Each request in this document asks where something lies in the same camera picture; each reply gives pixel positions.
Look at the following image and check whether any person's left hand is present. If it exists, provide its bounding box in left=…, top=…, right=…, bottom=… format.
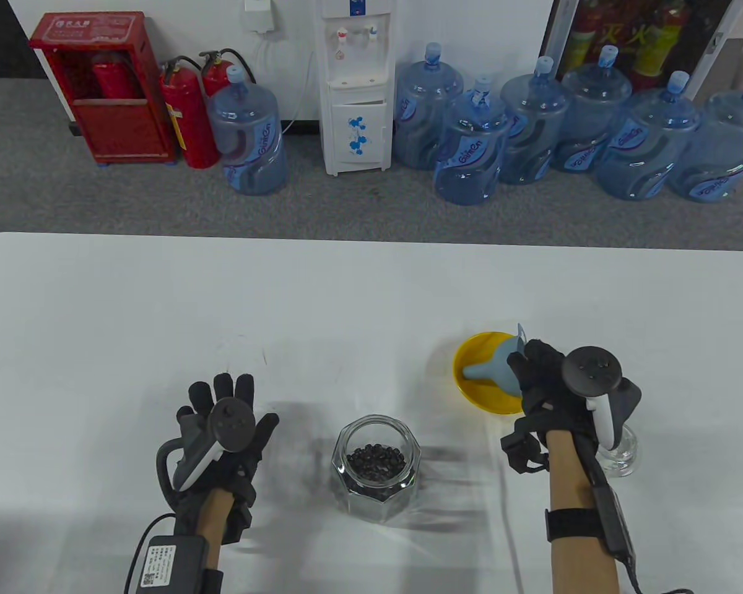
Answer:
left=173, top=373, right=280, bottom=545

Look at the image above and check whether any person's right hand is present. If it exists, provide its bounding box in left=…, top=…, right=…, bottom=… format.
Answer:
left=502, top=338, right=596, bottom=475

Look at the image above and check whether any light blue plastic funnel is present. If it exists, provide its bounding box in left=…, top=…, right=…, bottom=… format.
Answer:
left=463, top=322, right=530, bottom=397

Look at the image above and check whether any yellow plastic bowl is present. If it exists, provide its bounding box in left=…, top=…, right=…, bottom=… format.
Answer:
left=452, top=332, right=527, bottom=415

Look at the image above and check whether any clear glass jar lid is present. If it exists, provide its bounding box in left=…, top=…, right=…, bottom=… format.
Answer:
left=594, top=424, right=640, bottom=477

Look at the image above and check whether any clear glass jar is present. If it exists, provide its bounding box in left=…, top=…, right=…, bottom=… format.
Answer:
left=331, top=415, right=422, bottom=523

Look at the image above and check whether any pile of dark coffee beans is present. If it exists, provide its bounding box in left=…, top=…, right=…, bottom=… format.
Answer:
left=345, top=442, right=408, bottom=501

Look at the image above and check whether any person's left forearm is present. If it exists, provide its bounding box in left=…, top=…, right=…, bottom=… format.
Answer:
left=195, top=489, right=233, bottom=548

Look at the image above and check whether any black left hand controller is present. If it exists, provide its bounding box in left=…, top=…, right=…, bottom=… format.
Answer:
left=156, top=397, right=254, bottom=493

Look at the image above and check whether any black hand controller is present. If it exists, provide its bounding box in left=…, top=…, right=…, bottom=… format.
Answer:
left=156, top=397, right=254, bottom=493
left=562, top=346, right=643, bottom=449

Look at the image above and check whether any black right hand controller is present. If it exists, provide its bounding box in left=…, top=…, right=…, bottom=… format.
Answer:
left=562, top=346, right=643, bottom=449

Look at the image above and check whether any black battery pack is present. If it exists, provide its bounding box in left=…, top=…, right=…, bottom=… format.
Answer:
left=137, top=535, right=211, bottom=594

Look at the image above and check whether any row of blue water jugs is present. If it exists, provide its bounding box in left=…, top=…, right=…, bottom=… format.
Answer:
left=393, top=42, right=743, bottom=207

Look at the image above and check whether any large blue water bottle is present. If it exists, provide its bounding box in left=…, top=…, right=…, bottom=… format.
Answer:
left=206, top=65, right=289, bottom=197

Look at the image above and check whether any red fire extinguisher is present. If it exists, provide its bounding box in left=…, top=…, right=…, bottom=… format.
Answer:
left=198, top=48, right=256, bottom=98
left=159, top=56, right=219, bottom=170

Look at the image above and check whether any red fire extinguisher cabinet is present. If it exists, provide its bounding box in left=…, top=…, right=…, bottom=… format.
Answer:
left=28, top=11, right=179, bottom=165

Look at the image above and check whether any white water dispenser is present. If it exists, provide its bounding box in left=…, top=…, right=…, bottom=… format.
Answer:
left=315, top=0, right=398, bottom=177

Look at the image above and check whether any red extinguisher inside cabinet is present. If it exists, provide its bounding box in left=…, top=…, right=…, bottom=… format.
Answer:
left=92, top=53, right=138, bottom=100

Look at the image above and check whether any glass-door fire cabinet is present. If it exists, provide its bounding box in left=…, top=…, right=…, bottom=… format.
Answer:
left=542, top=0, right=743, bottom=103

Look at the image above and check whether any black wrist strap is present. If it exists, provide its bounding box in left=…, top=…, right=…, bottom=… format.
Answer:
left=545, top=509, right=604, bottom=544

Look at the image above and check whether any black battery cable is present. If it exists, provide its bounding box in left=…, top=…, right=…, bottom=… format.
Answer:
left=124, top=514, right=177, bottom=594

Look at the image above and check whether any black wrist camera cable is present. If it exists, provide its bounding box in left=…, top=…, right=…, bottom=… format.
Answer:
left=622, top=557, right=694, bottom=594

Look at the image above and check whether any white power cable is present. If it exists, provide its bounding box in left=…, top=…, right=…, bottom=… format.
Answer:
left=282, top=49, right=315, bottom=134

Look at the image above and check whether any white wall box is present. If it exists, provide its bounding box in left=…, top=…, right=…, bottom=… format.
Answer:
left=243, top=0, right=279, bottom=35

